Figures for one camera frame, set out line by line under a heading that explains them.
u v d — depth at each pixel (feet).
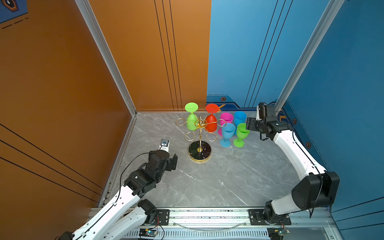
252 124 2.43
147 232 2.32
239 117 3.24
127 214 1.91
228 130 3.05
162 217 2.41
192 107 2.71
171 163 2.15
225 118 3.16
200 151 3.17
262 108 2.10
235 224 2.38
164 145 2.07
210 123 2.48
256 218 2.38
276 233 2.29
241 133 2.90
